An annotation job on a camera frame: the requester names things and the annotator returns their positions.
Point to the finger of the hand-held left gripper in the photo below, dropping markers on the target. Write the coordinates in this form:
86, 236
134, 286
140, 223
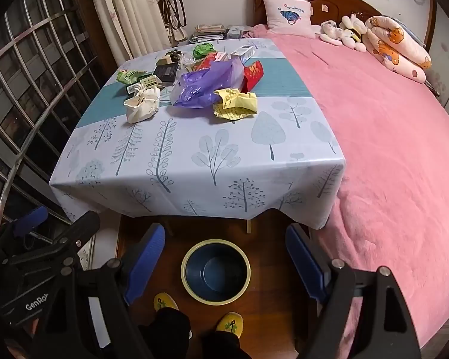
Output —
80, 228
31, 218

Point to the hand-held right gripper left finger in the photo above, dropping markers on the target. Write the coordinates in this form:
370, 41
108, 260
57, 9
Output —
146, 261

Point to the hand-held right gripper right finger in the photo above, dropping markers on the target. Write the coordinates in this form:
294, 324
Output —
305, 261

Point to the blue bin with yellow rim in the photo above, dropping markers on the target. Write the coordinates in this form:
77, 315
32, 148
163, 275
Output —
217, 273

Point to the white yellow wrapper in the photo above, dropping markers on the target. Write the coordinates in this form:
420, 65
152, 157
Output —
175, 54

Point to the green paper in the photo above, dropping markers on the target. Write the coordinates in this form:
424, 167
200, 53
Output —
204, 49

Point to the white box with purple top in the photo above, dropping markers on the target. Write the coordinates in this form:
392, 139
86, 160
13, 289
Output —
243, 51

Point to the yellow slipper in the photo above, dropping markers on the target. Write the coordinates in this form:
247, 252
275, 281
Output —
230, 323
164, 302

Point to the wooden table leg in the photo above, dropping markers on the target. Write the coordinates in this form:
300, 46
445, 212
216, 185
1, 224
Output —
249, 226

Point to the tree print tablecloth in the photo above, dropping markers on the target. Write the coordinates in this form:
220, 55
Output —
194, 164

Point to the person's right leg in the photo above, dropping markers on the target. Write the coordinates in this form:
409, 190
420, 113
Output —
222, 346

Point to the pink blanket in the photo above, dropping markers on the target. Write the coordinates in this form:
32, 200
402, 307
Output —
389, 149

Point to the green snack packet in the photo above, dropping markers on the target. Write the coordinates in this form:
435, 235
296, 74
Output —
129, 76

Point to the small green white box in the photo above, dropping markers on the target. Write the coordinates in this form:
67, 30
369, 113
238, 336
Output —
146, 82

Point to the black box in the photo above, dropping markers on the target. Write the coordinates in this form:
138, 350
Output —
164, 73

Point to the purple plastic bag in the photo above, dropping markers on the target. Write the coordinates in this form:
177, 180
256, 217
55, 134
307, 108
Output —
202, 86

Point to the tan box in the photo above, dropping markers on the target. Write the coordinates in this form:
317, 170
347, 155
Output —
164, 61

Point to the red box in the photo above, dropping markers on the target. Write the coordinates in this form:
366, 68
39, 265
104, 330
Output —
252, 74

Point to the red white packet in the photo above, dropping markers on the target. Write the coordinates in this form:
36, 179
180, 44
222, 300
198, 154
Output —
213, 59

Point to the cream handbag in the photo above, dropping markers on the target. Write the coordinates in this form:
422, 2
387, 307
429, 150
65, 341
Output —
177, 33

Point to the cream curtain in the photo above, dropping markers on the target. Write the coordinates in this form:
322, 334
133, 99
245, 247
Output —
131, 11

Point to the stack of books and papers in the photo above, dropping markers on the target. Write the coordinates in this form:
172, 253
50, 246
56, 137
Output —
207, 33

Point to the bee striped plush toy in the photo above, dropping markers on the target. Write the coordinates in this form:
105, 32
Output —
353, 33

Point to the cartoon print rolled quilt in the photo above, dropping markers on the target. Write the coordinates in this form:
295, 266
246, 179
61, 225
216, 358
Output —
393, 45

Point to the light blue tissue box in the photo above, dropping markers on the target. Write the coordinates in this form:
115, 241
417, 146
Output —
235, 34

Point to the pink embroidered pillow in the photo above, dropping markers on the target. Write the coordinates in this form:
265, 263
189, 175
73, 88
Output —
288, 17

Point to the wooden headboard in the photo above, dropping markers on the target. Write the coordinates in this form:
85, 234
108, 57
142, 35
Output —
340, 0

